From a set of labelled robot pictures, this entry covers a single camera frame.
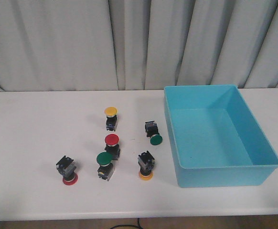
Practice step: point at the yellow button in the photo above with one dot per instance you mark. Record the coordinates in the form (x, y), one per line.
(112, 118)
(146, 162)

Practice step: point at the red button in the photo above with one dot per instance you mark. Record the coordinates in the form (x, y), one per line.
(112, 146)
(66, 168)

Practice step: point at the green button lying near box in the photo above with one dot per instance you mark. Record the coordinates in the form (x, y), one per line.
(152, 132)

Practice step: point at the light blue plastic box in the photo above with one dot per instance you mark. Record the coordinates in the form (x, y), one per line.
(215, 139)

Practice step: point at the yellow button upside down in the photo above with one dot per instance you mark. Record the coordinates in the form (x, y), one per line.
(146, 162)

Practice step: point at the green button upright front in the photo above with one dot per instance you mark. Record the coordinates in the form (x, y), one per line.
(106, 167)

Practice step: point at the red button upside down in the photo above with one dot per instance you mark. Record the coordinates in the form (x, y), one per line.
(66, 168)

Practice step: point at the grey pleated curtain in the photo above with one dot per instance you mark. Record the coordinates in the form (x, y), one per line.
(81, 45)

